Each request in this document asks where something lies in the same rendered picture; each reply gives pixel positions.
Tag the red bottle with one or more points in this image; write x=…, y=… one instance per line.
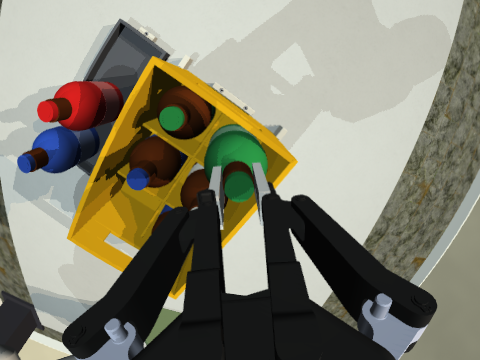
x=81, y=105

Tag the green bottle with pale green label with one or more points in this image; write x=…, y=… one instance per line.
x=235, y=149

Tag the brown bottle with green cap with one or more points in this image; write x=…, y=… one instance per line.
x=187, y=111

